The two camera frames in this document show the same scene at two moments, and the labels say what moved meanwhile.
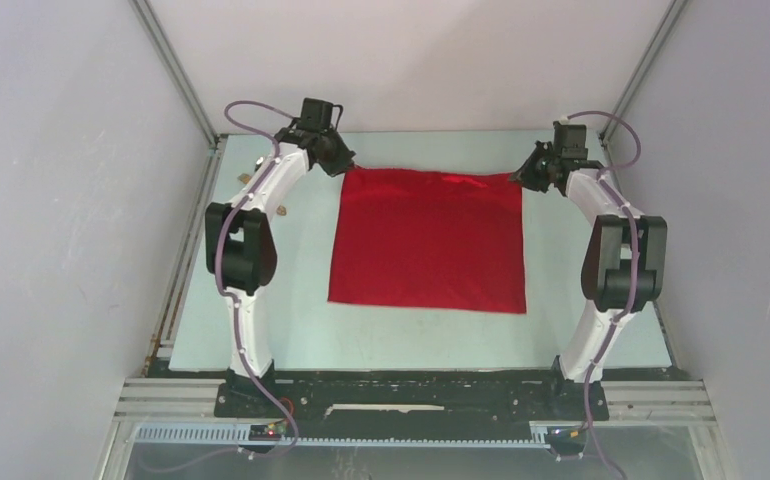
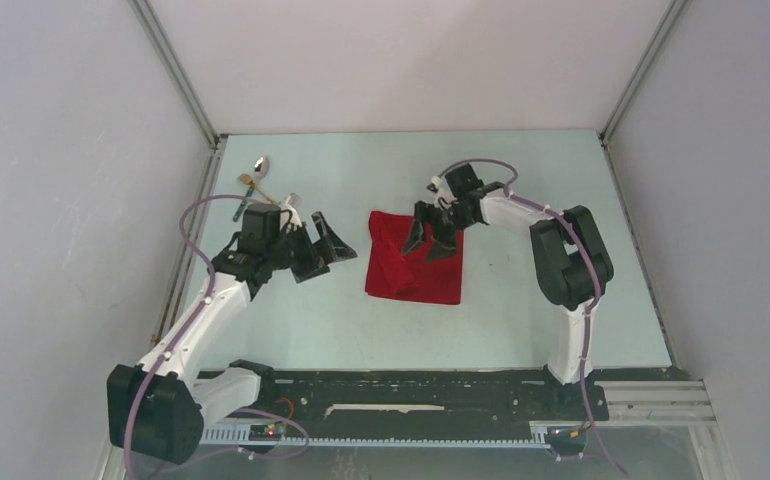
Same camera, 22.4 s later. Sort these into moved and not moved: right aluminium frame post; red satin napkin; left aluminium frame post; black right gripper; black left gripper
Moved: red satin napkin; black left gripper; black right gripper
Not moved: right aluminium frame post; left aluminium frame post
